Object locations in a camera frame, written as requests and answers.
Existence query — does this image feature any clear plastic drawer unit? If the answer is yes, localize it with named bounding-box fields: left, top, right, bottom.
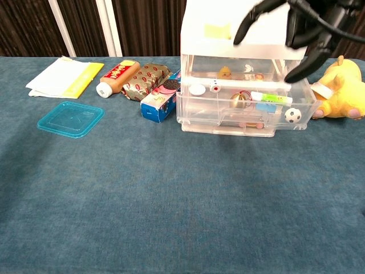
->
left=180, top=0, right=310, bottom=138

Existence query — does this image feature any clear plastic drawer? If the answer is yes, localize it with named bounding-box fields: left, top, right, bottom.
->
left=175, top=81, right=320, bottom=135

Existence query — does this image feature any yellow sticky note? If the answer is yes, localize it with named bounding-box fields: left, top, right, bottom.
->
left=204, top=23, right=232, bottom=39

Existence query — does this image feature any green glue stick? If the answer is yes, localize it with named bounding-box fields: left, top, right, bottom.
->
left=250, top=91, right=294, bottom=104

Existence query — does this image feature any blue table cloth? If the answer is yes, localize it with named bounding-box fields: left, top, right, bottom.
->
left=0, top=55, right=365, bottom=274

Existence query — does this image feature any white round cap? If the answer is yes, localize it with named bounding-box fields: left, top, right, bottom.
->
left=188, top=83, right=206, bottom=97

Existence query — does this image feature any teal plastic lid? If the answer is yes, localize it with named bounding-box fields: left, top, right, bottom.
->
left=36, top=100, right=106, bottom=139

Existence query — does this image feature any blue pink cookie box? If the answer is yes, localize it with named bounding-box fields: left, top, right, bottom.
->
left=140, top=70, right=183, bottom=124

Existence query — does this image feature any gold red-patterned snack packet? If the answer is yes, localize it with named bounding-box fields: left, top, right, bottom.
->
left=121, top=63, right=173, bottom=103

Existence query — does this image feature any yellow plush toy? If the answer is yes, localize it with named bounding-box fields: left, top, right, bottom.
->
left=310, top=55, right=365, bottom=120

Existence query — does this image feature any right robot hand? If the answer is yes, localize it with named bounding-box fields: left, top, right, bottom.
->
left=233, top=0, right=365, bottom=83

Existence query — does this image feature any gold bell with red string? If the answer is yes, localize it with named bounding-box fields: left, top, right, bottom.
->
left=230, top=90, right=253, bottom=110

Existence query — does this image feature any wide white frame post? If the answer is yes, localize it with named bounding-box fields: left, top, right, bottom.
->
left=95, top=0, right=123, bottom=57

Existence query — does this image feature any brown drink bottle red label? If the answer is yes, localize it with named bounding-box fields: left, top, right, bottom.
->
left=96, top=59, right=141, bottom=99

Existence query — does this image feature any white and yellow paper booklet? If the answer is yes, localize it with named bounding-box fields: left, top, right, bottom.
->
left=25, top=55, right=105, bottom=100

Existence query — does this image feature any blue binder clip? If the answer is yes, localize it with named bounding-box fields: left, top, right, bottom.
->
left=255, top=102, right=277, bottom=115

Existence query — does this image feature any small soccer ball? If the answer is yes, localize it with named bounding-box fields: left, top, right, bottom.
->
left=284, top=107, right=302, bottom=124

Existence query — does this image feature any thin white frame post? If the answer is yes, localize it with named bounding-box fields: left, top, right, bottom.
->
left=47, top=0, right=77, bottom=57

